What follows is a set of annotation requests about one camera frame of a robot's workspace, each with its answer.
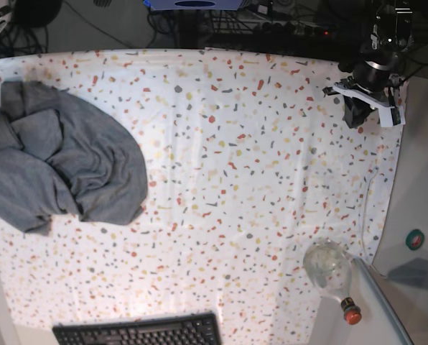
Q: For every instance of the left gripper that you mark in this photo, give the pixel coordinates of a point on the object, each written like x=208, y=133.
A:
x=372, y=75

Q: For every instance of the grey t-shirt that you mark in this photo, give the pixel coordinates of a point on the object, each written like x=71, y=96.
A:
x=62, y=155

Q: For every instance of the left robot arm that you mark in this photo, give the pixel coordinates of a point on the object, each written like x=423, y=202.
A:
x=386, y=33

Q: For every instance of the black power strip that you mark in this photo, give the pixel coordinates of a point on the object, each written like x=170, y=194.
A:
x=292, y=28

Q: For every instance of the terrazzo patterned tablecloth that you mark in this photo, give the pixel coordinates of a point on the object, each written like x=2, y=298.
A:
x=247, y=162

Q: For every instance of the green tape roll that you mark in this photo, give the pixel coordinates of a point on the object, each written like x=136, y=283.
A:
x=415, y=239

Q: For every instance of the clear bottle with orange cap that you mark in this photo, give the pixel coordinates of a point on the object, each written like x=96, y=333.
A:
x=329, y=269

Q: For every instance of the grey metal bar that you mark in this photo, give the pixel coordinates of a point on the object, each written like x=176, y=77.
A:
x=380, y=323

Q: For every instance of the black keyboard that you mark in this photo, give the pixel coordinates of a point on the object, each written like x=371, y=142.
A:
x=199, y=328

